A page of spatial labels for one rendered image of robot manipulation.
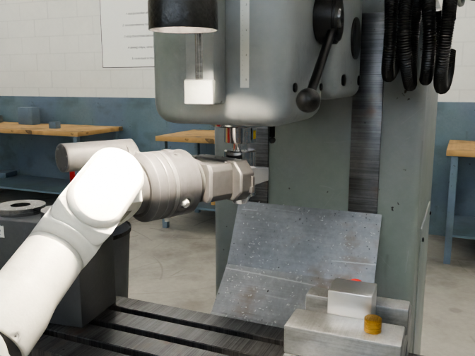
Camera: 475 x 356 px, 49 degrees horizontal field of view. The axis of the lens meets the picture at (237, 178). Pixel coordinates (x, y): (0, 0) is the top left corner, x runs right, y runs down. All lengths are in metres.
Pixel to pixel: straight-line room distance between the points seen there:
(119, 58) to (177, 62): 5.36
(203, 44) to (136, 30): 5.30
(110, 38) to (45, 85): 1.11
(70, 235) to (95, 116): 5.74
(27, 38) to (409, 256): 6.20
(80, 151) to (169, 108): 0.15
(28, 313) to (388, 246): 0.79
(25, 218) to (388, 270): 0.72
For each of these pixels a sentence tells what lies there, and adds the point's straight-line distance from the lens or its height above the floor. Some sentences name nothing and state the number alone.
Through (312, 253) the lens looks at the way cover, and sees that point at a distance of 1.11.
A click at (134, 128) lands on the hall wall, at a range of 5.97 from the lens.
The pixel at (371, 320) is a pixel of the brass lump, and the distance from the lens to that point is 0.71.
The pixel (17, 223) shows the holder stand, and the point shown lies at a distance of 0.99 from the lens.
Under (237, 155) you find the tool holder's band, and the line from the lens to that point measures 0.75.
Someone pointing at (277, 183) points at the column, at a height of 1.15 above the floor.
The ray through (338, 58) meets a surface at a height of 1.40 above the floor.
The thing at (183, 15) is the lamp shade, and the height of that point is 1.43.
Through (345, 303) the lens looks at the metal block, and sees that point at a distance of 0.75.
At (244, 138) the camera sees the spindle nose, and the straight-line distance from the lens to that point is 0.74.
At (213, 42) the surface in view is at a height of 1.41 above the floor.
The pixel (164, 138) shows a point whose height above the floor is 0.86.
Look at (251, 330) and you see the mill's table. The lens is 0.94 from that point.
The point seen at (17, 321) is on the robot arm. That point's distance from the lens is 0.51.
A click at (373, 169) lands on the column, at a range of 1.09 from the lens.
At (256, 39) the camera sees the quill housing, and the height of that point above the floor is 1.42.
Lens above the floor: 1.37
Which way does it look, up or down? 10 degrees down
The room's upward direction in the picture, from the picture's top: straight up
